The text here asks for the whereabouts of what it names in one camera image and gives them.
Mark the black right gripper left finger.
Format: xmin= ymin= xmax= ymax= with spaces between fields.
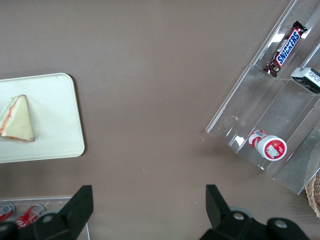
xmin=0 ymin=184 xmax=95 ymax=240

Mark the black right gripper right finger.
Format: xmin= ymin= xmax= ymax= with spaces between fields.
xmin=199 ymin=184 xmax=309 ymax=240

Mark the triangular white bread sandwich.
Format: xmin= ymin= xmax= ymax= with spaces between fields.
xmin=0 ymin=94 xmax=35 ymax=144

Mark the light tan wicker basket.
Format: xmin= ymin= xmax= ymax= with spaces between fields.
xmin=304 ymin=172 xmax=320 ymax=218

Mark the cream plastic tray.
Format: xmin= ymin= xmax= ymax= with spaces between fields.
xmin=0 ymin=72 xmax=86 ymax=164

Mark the clear acrylic box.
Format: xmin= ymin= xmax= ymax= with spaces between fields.
xmin=0 ymin=196 xmax=91 ymax=240

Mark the red cola can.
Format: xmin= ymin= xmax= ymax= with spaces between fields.
xmin=0 ymin=201 xmax=16 ymax=223
xmin=14 ymin=204 xmax=47 ymax=230

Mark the red and white yogurt cup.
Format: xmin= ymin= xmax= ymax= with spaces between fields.
xmin=247 ymin=129 xmax=288 ymax=162

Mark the clear acrylic display rack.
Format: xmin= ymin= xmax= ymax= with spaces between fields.
xmin=204 ymin=0 xmax=320 ymax=196

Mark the black and white carton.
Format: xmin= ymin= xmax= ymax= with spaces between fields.
xmin=290 ymin=66 xmax=320 ymax=95

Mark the Snickers chocolate bar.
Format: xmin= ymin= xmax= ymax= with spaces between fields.
xmin=262 ymin=20 xmax=309 ymax=78

